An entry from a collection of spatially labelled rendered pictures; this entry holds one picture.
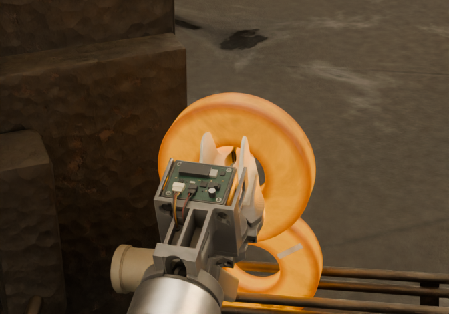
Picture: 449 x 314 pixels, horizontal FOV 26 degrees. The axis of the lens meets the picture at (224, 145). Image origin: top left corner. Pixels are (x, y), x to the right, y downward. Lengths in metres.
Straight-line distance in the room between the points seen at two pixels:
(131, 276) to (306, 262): 0.21
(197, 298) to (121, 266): 0.41
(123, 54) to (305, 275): 0.37
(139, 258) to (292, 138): 0.33
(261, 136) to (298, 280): 0.25
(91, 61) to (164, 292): 0.53
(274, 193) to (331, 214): 1.57
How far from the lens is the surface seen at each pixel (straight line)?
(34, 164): 1.18
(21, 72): 1.24
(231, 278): 0.91
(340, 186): 2.64
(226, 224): 0.83
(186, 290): 0.78
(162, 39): 1.30
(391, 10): 3.83
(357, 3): 3.89
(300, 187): 0.95
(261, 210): 0.90
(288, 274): 1.13
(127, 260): 1.18
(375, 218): 2.53
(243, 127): 0.93
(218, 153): 0.95
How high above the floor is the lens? 1.38
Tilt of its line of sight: 29 degrees down
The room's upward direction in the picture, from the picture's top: straight up
